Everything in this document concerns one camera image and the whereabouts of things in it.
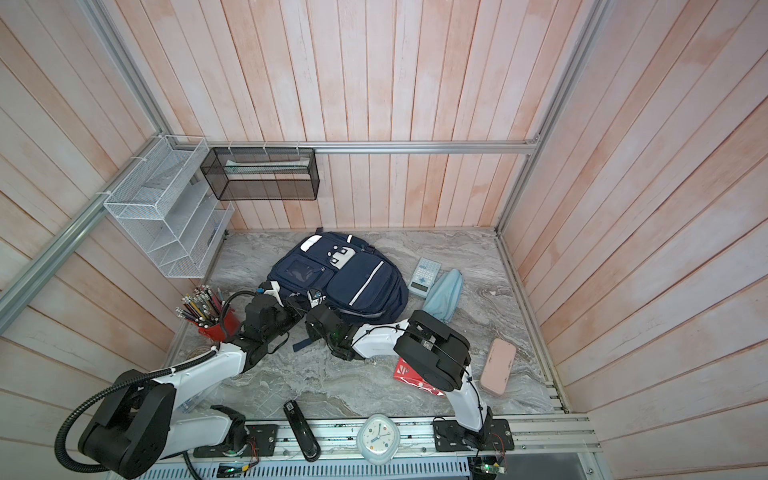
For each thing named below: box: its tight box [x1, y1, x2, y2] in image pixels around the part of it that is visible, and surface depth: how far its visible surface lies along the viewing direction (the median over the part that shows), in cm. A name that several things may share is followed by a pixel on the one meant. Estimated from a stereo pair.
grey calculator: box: [408, 257, 442, 298], surface depth 106 cm
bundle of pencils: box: [175, 285, 225, 328], surface depth 83 cm
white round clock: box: [356, 414, 401, 465], surface depth 73 cm
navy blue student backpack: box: [267, 228, 409, 324], surface depth 97 cm
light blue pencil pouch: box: [422, 268, 463, 324], surface depth 100 cm
